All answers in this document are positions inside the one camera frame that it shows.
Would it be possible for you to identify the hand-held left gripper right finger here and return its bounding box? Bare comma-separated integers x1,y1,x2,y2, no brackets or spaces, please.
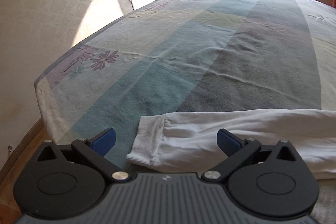
202,128,300,182

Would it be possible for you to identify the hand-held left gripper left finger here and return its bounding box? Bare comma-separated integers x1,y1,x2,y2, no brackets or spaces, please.
36,128,131,182

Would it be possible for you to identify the white printed sweatshirt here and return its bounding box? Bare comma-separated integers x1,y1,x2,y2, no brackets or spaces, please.
125,108,336,180

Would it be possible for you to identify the bed with patchwork sheet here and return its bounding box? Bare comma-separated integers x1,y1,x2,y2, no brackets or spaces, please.
34,0,336,224

